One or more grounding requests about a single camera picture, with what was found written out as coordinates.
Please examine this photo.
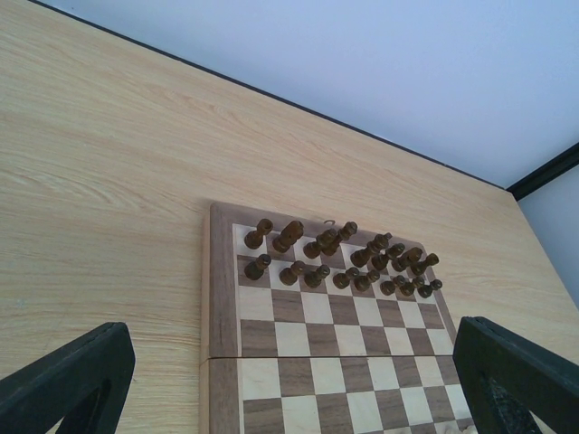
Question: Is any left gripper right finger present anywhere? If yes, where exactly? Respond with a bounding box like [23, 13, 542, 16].
[452, 316, 578, 433]

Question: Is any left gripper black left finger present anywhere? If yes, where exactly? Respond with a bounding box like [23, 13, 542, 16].
[1, 322, 136, 433]

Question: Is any dark piece mid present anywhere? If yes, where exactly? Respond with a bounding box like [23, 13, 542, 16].
[391, 247, 423, 272]

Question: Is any dark pawn board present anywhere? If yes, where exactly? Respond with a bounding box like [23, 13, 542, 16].
[332, 267, 359, 289]

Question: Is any wooden chess board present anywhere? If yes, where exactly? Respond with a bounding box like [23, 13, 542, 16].
[199, 203, 476, 433]

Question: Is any dark pawn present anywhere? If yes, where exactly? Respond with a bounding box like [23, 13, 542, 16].
[304, 265, 330, 288]

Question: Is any dark piece back tall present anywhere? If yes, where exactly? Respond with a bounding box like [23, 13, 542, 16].
[322, 222, 358, 256]

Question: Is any dark rook back left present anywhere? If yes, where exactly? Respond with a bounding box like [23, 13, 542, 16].
[243, 218, 273, 250]

